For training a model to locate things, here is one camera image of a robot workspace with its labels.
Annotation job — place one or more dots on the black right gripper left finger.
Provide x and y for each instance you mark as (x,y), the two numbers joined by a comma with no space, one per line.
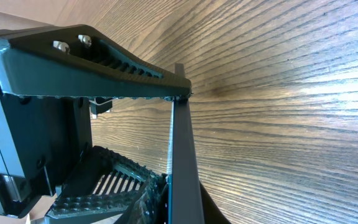
(79,61)

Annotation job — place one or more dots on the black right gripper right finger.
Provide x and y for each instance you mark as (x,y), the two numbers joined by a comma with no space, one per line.
(105,184)

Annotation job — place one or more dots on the blue Galaxy smartphone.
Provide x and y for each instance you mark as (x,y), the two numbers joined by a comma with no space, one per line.
(184,197)

